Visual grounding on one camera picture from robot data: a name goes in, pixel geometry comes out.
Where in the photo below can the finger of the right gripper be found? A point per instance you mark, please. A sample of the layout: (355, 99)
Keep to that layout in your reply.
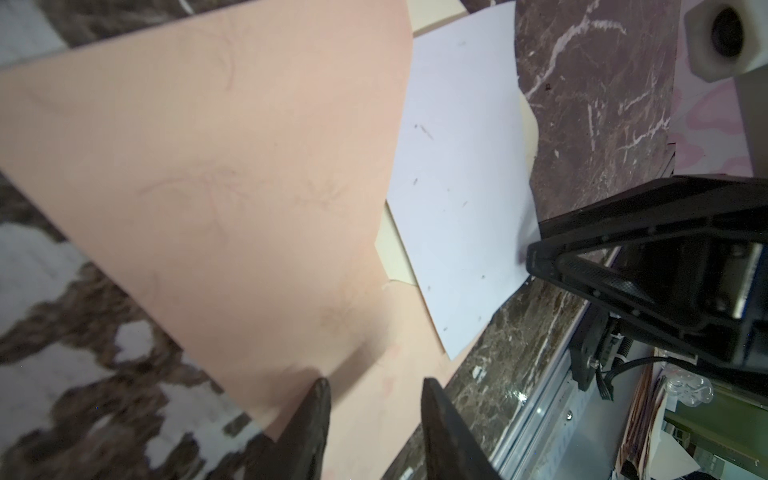
(574, 247)

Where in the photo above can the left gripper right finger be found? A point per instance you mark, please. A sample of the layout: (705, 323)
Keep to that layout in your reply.
(451, 451)

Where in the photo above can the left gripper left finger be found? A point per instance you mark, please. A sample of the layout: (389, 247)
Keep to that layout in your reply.
(299, 452)

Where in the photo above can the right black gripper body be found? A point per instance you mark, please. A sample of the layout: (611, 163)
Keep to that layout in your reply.
(703, 299)

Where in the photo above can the green floral letter paper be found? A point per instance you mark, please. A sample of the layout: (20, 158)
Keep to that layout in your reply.
(459, 191)

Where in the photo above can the pink envelope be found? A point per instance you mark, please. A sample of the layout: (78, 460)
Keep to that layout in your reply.
(230, 172)

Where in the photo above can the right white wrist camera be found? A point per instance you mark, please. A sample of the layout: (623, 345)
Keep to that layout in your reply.
(727, 40)

